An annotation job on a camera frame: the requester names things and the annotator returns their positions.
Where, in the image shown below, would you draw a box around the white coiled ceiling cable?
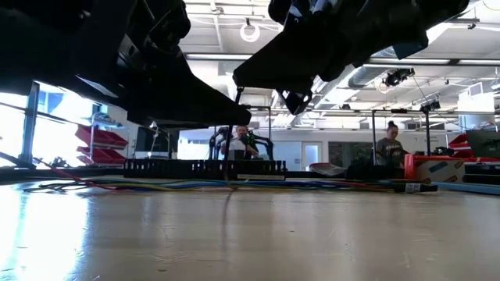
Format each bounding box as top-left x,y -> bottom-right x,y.
239,21 -> 261,44

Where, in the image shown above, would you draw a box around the standing person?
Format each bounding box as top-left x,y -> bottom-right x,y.
373,120 -> 408,168

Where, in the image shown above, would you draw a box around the seated person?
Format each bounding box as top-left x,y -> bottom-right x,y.
219,124 -> 261,162

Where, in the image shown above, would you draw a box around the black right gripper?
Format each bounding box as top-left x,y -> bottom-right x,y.
232,0 -> 396,116

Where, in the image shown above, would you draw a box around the dark laptop screen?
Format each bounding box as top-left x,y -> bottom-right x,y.
466,129 -> 500,159

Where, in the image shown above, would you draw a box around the black monitor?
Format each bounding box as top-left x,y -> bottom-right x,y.
135,125 -> 181,160

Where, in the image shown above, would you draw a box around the red storage bin shelf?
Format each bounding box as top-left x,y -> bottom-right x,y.
74,112 -> 130,168

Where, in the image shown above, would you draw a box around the red box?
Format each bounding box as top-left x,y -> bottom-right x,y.
403,133 -> 500,185

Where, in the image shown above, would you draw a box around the black ceiling camera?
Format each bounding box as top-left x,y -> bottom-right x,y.
381,67 -> 416,88

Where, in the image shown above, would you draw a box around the black background robot arms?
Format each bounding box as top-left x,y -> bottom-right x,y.
208,126 -> 275,162

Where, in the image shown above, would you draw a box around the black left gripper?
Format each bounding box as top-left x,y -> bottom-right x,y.
76,0 -> 252,128

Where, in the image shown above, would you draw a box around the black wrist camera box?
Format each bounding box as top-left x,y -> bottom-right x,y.
391,30 -> 430,61

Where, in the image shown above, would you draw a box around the silver ventilation duct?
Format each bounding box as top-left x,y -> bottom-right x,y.
347,64 -> 395,90

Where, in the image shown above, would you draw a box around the black cable with white label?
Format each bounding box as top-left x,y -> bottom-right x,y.
391,182 -> 439,194

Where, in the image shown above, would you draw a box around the black slotted cable duct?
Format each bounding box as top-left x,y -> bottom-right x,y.
123,158 -> 288,181

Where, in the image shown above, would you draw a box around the white and red tray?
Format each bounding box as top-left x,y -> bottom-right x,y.
308,162 -> 347,178

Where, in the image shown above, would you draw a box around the black background frame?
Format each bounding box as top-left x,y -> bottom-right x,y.
212,104 -> 273,161
370,100 -> 442,165

